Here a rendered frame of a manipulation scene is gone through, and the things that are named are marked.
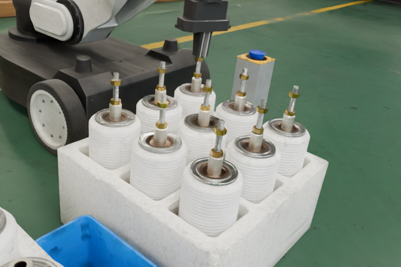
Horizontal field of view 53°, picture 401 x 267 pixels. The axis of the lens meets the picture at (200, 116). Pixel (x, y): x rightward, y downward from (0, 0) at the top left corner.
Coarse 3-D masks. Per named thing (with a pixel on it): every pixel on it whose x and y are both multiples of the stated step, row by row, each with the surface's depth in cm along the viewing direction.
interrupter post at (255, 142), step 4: (252, 132) 69; (252, 136) 69; (256, 136) 69; (260, 136) 69; (252, 140) 69; (256, 140) 69; (260, 140) 69; (252, 144) 70; (256, 144) 69; (260, 144) 70; (252, 148) 70; (256, 148) 70; (260, 148) 70
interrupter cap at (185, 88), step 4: (184, 84) 94; (188, 84) 94; (180, 88) 91; (184, 88) 92; (188, 88) 93; (200, 88) 94; (184, 92) 89; (188, 92) 90; (192, 92) 90; (196, 92) 91; (200, 92) 91; (204, 92) 91; (192, 96) 89; (196, 96) 89; (200, 96) 89
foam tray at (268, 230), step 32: (64, 160) 76; (320, 160) 84; (64, 192) 79; (96, 192) 72; (128, 192) 67; (288, 192) 72; (128, 224) 68; (160, 224) 62; (256, 224) 63; (288, 224) 77; (160, 256) 64; (192, 256) 59; (224, 256) 57; (256, 256) 69
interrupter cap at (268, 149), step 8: (240, 136) 73; (248, 136) 74; (240, 144) 71; (248, 144) 72; (264, 144) 72; (272, 144) 72; (240, 152) 68; (248, 152) 68; (256, 152) 69; (264, 152) 69; (272, 152) 69
